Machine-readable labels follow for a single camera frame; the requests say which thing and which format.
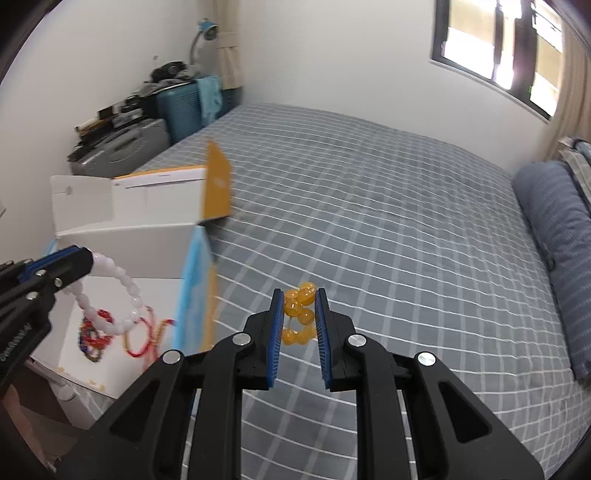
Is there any pile of black gadgets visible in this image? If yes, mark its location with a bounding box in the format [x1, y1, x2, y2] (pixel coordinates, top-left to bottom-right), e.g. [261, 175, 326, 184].
[74, 95, 155, 139]

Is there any red bead bracelet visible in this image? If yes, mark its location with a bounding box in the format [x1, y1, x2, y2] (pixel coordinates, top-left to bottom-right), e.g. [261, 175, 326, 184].
[83, 309, 115, 352]

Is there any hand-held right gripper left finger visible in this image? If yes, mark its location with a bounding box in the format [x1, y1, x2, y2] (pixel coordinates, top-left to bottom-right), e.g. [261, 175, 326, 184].
[55, 288, 284, 480]

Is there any dark framed window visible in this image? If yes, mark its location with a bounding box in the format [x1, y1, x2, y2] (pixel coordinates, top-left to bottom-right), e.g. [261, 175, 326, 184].
[429, 0, 566, 121]

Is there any beige curtain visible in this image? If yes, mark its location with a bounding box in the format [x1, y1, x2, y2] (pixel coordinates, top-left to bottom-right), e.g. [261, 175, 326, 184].
[536, 18, 591, 162]
[212, 0, 244, 90]

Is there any grey suitcase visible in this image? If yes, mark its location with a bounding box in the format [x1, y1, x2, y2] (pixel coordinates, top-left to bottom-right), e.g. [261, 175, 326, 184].
[69, 117, 172, 178]

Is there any yellow white cardboard box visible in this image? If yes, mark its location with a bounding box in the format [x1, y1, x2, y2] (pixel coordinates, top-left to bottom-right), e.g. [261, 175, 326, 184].
[32, 141, 232, 402]

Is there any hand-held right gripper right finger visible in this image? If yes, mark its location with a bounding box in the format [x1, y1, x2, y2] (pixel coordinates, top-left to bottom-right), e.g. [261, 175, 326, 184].
[317, 288, 544, 480]

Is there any yellow bead bracelet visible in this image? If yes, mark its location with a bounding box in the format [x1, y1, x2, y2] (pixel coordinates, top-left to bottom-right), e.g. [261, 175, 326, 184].
[283, 281, 319, 348]

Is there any grey checked pillow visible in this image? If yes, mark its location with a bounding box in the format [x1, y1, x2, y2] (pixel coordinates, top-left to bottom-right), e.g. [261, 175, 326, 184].
[557, 148, 591, 208]

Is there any multicolour bead bracelet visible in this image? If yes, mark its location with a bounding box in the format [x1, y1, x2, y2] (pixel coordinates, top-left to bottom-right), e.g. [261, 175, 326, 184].
[78, 318, 103, 364]

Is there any teal cloth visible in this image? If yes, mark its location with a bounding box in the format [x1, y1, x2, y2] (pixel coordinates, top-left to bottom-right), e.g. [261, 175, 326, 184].
[196, 76, 225, 125]

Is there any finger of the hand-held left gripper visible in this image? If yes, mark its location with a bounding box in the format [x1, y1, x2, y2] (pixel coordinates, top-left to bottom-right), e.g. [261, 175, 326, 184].
[0, 246, 79, 281]
[0, 250, 96, 334]

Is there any red cord gold pendant bracelet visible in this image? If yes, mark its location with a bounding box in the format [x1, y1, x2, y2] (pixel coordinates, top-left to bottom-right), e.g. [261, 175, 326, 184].
[122, 305, 178, 358]

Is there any blue desk lamp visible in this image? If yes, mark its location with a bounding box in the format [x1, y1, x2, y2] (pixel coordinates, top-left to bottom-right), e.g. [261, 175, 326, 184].
[189, 18, 220, 68]

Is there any grey checked bed sheet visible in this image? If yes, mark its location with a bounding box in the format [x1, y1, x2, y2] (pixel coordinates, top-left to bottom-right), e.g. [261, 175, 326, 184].
[88, 102, 587, 480]

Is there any white bead bracelet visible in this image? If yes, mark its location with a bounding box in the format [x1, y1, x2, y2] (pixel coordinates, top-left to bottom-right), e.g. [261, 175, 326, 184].
[69, 251, 144, 337]

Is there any teal suitcase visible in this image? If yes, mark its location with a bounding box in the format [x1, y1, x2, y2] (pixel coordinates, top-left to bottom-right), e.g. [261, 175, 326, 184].
[154, 83, 222, 146]

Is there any pile of dark clothes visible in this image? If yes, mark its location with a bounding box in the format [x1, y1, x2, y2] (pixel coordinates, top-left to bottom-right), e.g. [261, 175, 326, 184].
[141, 60, 204, 95]

